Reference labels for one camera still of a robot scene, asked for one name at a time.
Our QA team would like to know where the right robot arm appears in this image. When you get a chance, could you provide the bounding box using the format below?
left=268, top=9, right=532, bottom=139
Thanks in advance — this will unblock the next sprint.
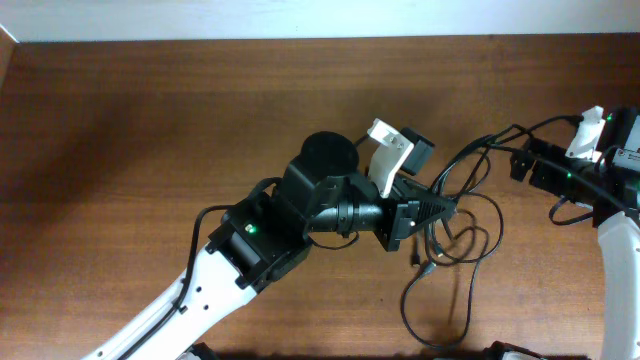
left=510, top=106, right=639, bottom=359

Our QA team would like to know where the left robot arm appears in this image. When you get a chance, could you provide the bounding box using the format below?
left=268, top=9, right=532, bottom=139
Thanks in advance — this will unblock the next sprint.
left=88, top=131, right=455, bottom=359

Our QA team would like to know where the right camera black cable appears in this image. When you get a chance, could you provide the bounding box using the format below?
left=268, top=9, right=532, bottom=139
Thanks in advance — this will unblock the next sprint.
left=487, top=114, right=640, bottom=216

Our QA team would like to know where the camera black cable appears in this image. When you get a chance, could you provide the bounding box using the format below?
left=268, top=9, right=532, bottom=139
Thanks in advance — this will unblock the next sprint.
left=117, top=204, right=236, bottom=360
left=487, top=114, right=640, bottom=216

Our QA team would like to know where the left camera black cable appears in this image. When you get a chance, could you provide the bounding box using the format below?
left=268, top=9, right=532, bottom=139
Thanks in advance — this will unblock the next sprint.
left=117, top=204, right=236, bottom=360

